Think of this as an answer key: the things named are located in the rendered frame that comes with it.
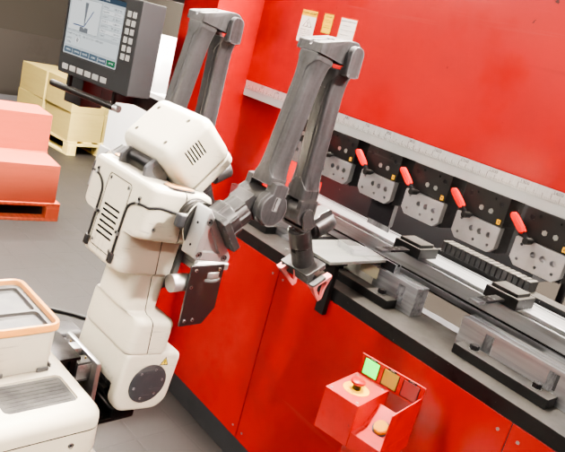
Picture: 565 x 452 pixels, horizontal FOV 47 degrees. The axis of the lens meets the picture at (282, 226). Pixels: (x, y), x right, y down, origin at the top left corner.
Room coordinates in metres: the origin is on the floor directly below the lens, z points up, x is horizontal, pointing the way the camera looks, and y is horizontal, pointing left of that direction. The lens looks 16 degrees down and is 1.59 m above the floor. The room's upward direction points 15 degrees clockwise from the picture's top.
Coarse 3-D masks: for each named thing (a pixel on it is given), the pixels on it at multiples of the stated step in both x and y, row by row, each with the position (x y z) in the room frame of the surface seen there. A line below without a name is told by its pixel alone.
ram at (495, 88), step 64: (320, 0) 2.47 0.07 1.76; (384, 0) 2.25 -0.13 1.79; (448, 0) 2.06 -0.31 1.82; (512, 0) 1.90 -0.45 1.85; (256, 64) 2.68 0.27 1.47; (384, 64) 2.19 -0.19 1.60; (448, 64) 2.01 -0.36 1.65; (512, 64) 1.86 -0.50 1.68; (384, 128) 2.13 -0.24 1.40; (448, 128) 1.96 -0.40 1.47; (512, 128) 1.81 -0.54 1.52; (512, 192) 1.76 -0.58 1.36
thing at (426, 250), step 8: (400, 240) 2.26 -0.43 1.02; (408, 240) 2.25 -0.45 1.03; (416, 240) 2.26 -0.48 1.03; (424, 240) 2.29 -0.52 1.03; (376, 248) 2.14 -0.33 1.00; (384, 248) 2.15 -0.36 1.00; (392, 248) 2.17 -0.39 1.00; (400, 248) 2.20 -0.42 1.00; (408, 248) 2.23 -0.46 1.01; (416, 248) 2.20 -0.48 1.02; (424, 248) 2.22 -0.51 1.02; (432, 248) 2.25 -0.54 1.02; (416, 256) 2.20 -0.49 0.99; (424, 256) 2.22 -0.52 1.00; (432, 256) 2.25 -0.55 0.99
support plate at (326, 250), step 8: (312, 240) 2.03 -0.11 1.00; (320, 240) 2.06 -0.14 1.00; (328, 240) 2.08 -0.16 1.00; (336, 240) 2.11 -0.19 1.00; (344, 240) 2.14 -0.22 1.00; (320, 248) 1.97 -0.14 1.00; (328, 248) 1.99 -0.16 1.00; (336, 248) 2.02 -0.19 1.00; (320, 256) 1.89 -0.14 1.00; (328, 256) 1.91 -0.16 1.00; (336, 256) 1.93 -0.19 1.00; (344, 256) 1.95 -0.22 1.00; (352, 256) 1.97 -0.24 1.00; (360, 256) 1.99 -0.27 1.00; (368, 256) 2.02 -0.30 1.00; (376, 256) 2.04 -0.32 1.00; (328, 264) 1.86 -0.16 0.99; (336, 264) 1.88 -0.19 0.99; (344, 264) 1.90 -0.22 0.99; (352, 264) 1.93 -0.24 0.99
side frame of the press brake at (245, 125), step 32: (192, 0) 2.70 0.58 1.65; (224, 0) 2.58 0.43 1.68; (256, 0) 2.68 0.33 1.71; (256, 32) 2.71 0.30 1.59; (192, 96) 2.60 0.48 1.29; (224, 96) 2.65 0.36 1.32; (224, 128) 2.67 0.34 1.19; (256, 128) 2.79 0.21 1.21; (256, 160) 2.82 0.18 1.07; (224, 192) 2.72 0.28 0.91
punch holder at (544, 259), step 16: (528, 208) 1.72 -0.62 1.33; (528, 224) 1.71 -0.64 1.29; (544, 224) 1.68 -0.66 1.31; (560, 224) 1.65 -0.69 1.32; (544, 240) 1.66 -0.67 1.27; (560, 240) 1.64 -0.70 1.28; (512, 256) 1.71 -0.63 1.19; (528, 256) 1.68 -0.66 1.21; (544, 256) 1.65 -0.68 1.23; (560, 256) 1.62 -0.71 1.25; (544, 272) 1.64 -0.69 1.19; (560, 272) 1.61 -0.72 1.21
